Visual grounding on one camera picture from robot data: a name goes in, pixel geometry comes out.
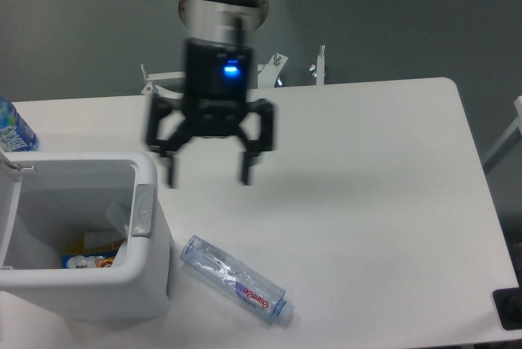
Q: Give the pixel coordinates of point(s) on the white mounting bracket frame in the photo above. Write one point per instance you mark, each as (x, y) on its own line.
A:
(171, 84)

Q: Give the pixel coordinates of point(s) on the blue labelled bottle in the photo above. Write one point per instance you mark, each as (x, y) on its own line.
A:
(16, 134)

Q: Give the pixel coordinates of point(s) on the white open trash can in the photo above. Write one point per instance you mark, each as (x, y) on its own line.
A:
(49, 200)

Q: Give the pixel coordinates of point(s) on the clear plastic water bottle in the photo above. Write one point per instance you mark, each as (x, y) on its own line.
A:
(236, 280)

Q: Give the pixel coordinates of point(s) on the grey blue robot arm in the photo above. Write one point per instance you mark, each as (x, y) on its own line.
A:
(229, 22)

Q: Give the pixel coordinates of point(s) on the yellow snack package in bin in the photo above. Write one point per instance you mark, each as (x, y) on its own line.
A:
(94, 250)

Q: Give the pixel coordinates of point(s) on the black table clamp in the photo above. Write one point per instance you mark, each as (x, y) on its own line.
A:
(508, 305)

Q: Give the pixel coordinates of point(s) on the white bracket post with bolt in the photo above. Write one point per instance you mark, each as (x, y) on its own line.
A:
(319, 71)

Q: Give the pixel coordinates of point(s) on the white frame at right edge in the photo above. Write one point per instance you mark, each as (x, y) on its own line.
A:
(508, 139)

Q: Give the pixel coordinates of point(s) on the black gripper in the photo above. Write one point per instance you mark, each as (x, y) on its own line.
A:
(217, 78)

